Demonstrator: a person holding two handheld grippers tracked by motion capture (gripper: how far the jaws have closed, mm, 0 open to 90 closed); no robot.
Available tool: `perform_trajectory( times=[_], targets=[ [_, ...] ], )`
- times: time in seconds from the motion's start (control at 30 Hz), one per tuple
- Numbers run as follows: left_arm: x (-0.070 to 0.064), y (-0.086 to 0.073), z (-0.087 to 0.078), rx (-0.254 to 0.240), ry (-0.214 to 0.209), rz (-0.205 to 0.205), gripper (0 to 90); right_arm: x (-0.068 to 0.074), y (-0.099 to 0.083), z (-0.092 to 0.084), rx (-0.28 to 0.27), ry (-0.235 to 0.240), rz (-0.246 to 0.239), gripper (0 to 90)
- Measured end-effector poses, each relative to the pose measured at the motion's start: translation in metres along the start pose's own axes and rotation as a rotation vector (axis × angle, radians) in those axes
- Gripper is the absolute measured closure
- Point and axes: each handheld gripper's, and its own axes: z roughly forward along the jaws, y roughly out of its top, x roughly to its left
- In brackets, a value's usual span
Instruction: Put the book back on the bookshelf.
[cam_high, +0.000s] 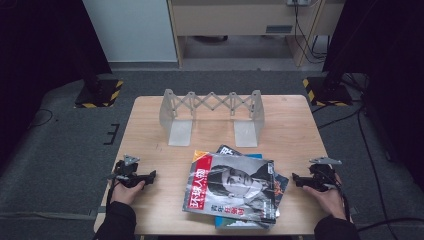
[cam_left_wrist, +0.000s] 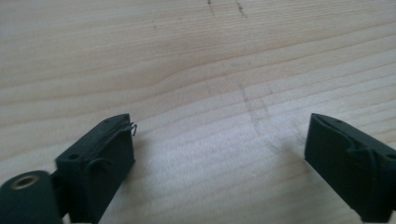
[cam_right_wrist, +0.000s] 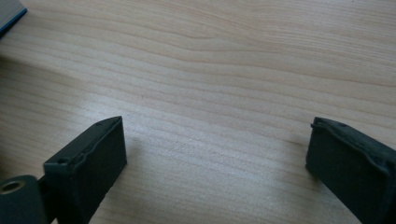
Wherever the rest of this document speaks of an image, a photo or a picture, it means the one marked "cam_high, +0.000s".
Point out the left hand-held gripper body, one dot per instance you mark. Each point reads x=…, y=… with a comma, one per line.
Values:
x=128, y=175

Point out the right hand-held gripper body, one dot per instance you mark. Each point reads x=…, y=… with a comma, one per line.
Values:
x=322, y=176

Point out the dark cover magazine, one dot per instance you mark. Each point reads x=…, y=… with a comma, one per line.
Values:
x=281, y=186

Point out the expandable grey metal book rack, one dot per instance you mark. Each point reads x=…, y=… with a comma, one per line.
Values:
x=180, y=131

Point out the magazine with orange corner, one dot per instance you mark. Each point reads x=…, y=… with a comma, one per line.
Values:
x=199, y=156

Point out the person's left hand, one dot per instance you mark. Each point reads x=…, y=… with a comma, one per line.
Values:
x=125, y=194

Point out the person's right hand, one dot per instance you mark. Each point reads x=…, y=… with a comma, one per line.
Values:
x=331, y=201

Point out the stand base with yellow stripes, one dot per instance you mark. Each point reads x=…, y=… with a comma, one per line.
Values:
x=328, y=93
x=101, y=95

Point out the black curtain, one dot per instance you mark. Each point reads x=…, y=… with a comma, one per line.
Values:
x=40, y=50
x=386, y=50

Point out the white panel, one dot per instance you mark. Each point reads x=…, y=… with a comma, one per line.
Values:
x=133, y=30

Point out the beige wooden desk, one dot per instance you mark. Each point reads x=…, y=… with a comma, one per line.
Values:
x=233, y=18

